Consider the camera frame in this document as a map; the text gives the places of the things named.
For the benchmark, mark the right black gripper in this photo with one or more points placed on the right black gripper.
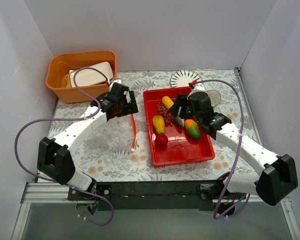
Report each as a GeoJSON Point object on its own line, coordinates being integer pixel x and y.
{"type": "Point", "coordinates": [178, 108]}

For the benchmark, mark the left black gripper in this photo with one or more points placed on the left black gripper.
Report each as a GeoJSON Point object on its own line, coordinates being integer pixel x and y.
{"type": "Point", "coordinates": [129, 104]}

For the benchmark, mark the purple grape bunch toy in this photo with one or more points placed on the purple grape bunch toy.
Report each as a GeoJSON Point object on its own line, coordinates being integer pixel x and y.
{"type": "Point", "coordinates": [164, 112]}

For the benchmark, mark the grey fish toy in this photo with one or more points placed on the grey fish toy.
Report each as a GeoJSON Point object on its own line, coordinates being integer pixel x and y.
{"type": "Point", "coordinates": [178, 120]}

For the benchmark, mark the clear zip top bag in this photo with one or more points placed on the clear zip top bag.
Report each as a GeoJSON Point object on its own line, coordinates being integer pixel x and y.
{"type": "Point", "coordinates": [114, 137]}

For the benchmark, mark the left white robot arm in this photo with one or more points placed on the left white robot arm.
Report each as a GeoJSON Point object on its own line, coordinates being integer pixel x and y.
{"type": "Point", "coordinates": [55, 154]}

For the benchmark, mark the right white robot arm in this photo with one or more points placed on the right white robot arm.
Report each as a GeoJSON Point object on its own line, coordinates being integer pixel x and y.
{"type": "Point", "coordinates": [276, 175]}

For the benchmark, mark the yellow corn cob toy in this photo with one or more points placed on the yellow corn cob toy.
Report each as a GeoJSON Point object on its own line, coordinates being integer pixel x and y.
{"type": "Point", "coordinates": [167, 102]}

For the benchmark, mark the striped round plate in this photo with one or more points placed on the striped round plate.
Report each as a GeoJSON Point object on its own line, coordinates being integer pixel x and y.
{"type": "Point", "coordinates": [182, 78]}

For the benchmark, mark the yellow orange mango toy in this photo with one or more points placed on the yellow orange mango toy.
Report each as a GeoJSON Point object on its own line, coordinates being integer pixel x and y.
{"type": "Point", "coordinates": [159, 124]}

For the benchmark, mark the green orange mango toy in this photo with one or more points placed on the green orange mango toy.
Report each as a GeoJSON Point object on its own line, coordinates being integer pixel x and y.
{"type": "Point", "coordinates": [192, 129]}

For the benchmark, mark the speckled grey round dish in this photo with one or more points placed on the speckled grey round dish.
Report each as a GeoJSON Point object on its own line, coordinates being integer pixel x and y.
{"type": "Point", "coordinates": [215, 97]}

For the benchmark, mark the red apple toy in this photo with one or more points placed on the red apple toy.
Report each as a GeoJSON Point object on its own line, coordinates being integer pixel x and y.
{"type": "Point", "coordinates": [161, 141]}

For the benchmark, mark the red plastic tray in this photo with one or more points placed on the red plastic tray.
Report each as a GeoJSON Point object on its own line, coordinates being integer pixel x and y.
{"type": "Point", "coordinates": [180, 148]}

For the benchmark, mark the white rectangular dish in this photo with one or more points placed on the white rectangular dish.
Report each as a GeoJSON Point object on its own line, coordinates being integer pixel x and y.
{"type": "Point", "coordinates": [89, 77]}

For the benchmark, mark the orange plastic tub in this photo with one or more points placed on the orange plastic tub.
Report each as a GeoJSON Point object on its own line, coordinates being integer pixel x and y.
{"type": "Point", "coordinates": [63, 63]}

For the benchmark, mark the yellow item in tub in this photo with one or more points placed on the yellow item in tub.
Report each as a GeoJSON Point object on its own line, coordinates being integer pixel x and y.
{"type": "Point", "coordinates": [66, 81]}

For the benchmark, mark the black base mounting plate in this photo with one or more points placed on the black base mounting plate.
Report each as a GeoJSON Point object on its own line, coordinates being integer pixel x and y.
{"type": "Point", "coordinates": [161, 203]}

